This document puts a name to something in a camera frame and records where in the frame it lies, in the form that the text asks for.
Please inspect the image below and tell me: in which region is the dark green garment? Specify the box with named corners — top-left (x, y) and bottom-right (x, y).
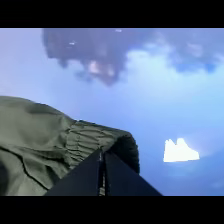
top-left (0, 95), bottom-right (141, 197)

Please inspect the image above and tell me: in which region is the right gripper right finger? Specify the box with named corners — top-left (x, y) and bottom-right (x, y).
top-left (103, 151), bottom-right (163, 197)

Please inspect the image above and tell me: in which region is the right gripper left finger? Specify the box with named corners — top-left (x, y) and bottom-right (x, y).
top-left (44, 148), bottom-right (103, 197)

